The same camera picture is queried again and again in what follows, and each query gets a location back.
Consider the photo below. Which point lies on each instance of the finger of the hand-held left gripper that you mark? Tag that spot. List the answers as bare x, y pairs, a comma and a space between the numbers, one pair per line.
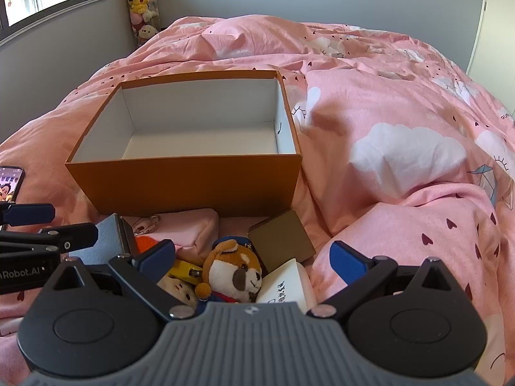
32, 214
76, 235

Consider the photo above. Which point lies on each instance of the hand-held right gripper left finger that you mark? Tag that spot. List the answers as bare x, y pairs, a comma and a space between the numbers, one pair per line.
155, 259

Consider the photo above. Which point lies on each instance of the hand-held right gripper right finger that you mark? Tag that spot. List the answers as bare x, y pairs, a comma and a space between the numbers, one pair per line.
348, 263

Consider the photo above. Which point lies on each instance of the orange crocheted fruit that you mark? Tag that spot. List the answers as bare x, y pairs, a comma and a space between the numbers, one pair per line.
145, 243

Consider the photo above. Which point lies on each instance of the yellow cheese-shaped toy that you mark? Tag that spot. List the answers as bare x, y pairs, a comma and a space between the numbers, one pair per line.
183, 269

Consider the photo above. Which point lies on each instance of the white plush toy black ears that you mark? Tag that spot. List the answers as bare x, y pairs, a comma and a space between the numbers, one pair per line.
177, 289

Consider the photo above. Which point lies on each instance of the pink zip pouch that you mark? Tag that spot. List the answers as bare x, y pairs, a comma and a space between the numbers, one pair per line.
189, 229

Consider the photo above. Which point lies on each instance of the small brown cardboard box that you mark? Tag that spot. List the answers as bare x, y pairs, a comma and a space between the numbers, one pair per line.
281, 237

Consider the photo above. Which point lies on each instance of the orange cardboard box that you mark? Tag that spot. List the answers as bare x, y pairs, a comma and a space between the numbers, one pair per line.
181, 189

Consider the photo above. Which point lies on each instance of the brown dog plush toy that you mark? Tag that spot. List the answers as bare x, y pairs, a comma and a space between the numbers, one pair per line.
229, 273

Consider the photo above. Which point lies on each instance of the light blue small box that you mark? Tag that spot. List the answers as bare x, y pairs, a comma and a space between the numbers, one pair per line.
100, 241

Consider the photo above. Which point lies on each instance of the smartphone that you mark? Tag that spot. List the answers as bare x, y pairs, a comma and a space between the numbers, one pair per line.
10, 185

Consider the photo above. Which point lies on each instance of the pink printed blanket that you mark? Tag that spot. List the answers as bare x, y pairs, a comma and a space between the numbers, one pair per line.
382, 88

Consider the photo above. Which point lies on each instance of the column of plush toys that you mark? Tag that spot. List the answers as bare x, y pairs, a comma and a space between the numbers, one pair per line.
141, 4

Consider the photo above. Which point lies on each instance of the white wardrobe door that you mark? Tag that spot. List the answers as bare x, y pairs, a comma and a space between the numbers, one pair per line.
499, 28

